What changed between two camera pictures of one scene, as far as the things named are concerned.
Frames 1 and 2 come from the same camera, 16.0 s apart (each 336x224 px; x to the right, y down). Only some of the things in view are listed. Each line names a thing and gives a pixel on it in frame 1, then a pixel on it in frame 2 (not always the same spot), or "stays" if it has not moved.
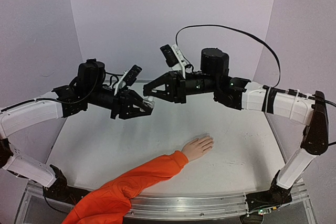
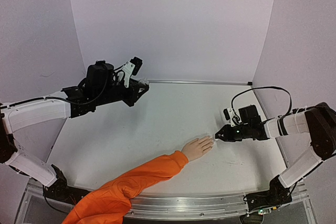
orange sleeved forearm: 110,204 stays
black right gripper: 178,87 -> 230,134
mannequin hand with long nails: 198,147 stays
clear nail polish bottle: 149,103 -> 145,81
